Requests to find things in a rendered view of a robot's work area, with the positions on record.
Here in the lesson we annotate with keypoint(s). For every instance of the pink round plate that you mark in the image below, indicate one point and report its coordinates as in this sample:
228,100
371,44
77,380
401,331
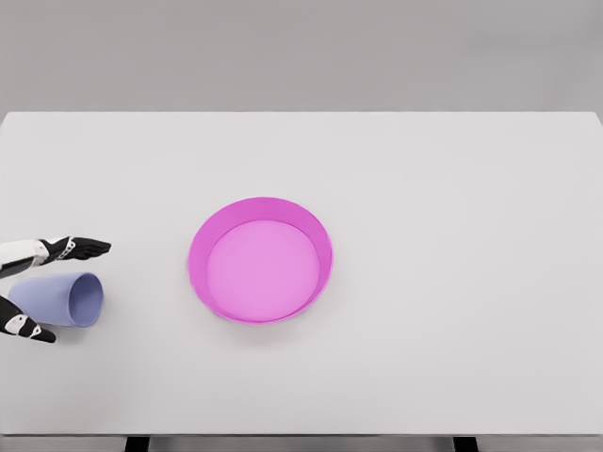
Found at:
261,273

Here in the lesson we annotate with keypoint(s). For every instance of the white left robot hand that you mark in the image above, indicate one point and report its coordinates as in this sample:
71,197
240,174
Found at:
70,248

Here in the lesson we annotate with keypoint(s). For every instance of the lavender blue cup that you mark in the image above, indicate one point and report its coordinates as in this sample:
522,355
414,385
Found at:
56,296

